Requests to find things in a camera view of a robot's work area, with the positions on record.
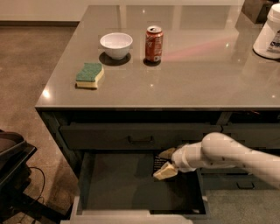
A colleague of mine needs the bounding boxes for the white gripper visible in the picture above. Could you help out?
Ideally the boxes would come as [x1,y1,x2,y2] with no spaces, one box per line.
[153,143,203,180]

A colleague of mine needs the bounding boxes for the black rxbar chocolate bar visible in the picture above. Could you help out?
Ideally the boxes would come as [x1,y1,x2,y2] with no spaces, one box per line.
[153,155,167,172]

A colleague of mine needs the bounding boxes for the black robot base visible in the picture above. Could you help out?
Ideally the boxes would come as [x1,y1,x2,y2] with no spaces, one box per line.
[0,130,72,224]

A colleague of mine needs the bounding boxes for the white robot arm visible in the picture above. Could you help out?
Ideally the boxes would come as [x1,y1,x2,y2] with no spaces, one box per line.
[153,132,280,189]

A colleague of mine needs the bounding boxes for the grey right bottom drawer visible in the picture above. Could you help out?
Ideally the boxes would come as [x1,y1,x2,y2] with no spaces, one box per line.
[201,173,274,190]

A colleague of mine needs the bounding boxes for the open grey middle drawer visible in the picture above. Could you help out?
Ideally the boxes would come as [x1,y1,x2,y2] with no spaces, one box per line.
[70,151,215,224]

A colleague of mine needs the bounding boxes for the grey right top drawer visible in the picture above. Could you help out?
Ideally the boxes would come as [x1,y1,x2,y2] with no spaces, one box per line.
[221,123,280,149]

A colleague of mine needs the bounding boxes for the green yellow sponge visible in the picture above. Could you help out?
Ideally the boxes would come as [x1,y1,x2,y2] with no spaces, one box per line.
[75,63,104,88]

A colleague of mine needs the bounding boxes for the red soda can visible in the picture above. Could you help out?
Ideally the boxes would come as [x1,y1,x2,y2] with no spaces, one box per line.
[145,25,164,63]

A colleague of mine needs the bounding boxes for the white ceramic bowl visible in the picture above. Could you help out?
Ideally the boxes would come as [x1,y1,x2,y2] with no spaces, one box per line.
[100,32,133,60]

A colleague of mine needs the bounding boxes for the white plastic canister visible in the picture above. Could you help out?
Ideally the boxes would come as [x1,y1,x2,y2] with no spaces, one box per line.
[253,3,280,60]

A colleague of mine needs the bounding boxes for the black top drawer handle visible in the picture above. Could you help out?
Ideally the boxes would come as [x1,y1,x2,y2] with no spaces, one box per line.
[128,136,154,144]

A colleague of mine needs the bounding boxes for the black cable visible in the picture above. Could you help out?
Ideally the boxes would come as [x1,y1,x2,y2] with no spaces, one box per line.
[27,166,47,205]

